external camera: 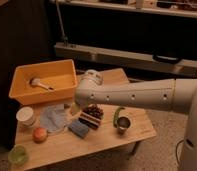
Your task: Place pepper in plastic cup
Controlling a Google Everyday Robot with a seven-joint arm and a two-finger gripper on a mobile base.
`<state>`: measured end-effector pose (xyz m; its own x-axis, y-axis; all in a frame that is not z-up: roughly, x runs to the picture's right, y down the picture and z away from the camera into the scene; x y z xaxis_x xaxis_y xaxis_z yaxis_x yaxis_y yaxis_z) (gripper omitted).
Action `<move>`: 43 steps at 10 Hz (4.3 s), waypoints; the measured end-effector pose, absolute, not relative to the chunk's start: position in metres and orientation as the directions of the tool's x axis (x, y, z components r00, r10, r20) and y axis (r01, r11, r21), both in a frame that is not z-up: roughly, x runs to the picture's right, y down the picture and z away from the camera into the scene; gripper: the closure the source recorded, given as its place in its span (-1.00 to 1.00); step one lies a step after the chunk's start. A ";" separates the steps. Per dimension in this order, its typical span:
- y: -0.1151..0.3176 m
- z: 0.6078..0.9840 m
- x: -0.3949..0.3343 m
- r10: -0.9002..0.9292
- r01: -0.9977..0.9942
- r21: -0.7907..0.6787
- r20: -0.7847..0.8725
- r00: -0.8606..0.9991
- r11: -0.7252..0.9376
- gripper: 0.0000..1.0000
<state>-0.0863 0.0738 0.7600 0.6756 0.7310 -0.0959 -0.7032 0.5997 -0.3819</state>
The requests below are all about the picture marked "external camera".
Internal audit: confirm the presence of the wooden table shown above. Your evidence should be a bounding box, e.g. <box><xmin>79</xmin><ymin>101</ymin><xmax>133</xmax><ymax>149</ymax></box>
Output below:
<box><xmin>10</xmin><ymin>67</ymin><xmax>158</xmax><ymax>171</ymax></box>

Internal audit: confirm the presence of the grey shelf rail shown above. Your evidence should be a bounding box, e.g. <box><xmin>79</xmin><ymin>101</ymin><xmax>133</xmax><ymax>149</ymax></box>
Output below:
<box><xmin>54</xmin><ymin>42</ymin><xmax>197</xmax><ymax>78</ymax></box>

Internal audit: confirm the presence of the yellow plastic bin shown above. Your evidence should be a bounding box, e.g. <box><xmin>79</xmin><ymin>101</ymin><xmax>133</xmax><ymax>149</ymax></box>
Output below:
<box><xmin>9</xmin><ymin>59</ymin><xmax>77</xmax><ymax>105</ymax></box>

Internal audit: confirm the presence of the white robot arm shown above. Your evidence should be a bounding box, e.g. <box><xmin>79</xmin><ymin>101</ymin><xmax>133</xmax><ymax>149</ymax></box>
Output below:
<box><xmin>71</xmin><ymin>70</ymin><xmax>197</xmax><ymax>171</ymax></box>

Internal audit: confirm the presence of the green plastic cup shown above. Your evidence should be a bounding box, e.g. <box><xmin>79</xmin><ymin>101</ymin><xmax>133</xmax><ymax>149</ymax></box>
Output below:
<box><xmin>8</xmin><ymin>145</ymin><xmax>28</xmax><ymax>165</ymax></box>

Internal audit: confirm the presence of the white plastic cup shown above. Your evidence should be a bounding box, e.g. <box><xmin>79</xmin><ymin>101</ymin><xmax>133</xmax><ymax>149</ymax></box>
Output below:
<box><xmin>16</xmin><ymin>106</ymin><xmax>36</xmax><ymax>126</ymax></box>

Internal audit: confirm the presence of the red apple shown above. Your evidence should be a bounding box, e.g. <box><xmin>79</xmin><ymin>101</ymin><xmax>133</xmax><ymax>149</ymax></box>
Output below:
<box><xmin>33</xmin><ymin>127</ymin><xmax>48</xmax><ymax>143</ymax></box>

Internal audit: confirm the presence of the white brush in bin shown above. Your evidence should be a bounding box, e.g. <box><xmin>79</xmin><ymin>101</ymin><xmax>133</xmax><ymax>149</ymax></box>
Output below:
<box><xmin>29</xmin><ymin>78</ymin><xmax>54</xmax><ymax>90</ymax></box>

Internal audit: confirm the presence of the blue sponge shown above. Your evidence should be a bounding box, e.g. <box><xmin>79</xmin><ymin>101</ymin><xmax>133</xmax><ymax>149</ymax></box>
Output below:
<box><xmin>68</xmin><ymin>120</ymin><xmax>89</xmax><ymax>138</ymax></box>

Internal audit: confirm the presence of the metal cup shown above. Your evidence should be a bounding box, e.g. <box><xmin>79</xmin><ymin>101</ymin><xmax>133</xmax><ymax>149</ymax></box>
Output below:
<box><xmin>117</xmin><ymin>117</ymin><xmax>131</xmax><ymax>134</ymax></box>

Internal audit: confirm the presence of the dark grapes bunch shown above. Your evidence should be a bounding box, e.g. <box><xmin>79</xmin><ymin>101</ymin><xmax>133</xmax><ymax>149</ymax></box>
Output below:
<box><xmin>83</xmin><ymin>105</ymin><xmax>103</xmax><ymax>119</ymax></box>

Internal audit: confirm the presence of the grey cloth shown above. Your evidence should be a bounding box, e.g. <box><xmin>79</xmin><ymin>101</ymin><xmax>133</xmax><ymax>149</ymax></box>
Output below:
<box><xmin>40</xmin><ymin>104</ymin><xmax>68</xmax><ymax>133</ymax></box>

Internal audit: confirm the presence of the striped block toy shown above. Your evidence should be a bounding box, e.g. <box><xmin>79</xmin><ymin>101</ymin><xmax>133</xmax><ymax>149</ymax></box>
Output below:
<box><xmin>79</xmin><ymin>113</ymin><xmax>101</xmax><ymax>129</ymax></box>

